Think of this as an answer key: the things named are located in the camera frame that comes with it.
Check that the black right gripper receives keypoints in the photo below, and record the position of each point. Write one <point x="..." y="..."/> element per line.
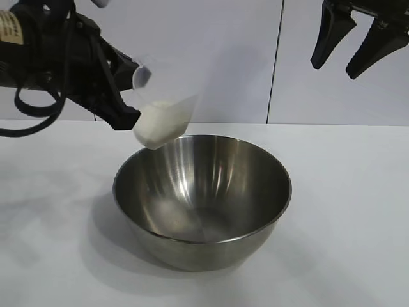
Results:
<point x="383" y="9"/>

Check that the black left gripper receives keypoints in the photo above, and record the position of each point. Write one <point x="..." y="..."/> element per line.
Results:
<point x="80" y="54"/>

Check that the white rice grains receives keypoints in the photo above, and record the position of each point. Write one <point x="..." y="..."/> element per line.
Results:
<point x="156" y="124"/>

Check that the translucent plastic measuring cup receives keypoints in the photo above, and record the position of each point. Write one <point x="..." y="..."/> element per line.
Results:
<point x="179" y="89"/>

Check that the stainless steel mixing bowl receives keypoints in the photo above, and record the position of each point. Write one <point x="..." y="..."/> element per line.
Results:
<point x="198" y="179"/>

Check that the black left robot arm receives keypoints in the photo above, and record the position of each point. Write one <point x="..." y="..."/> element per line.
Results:
<point x="12" y="64"/>

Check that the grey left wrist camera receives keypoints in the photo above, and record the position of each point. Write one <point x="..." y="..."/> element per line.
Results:
<point x="100" y="3"/>

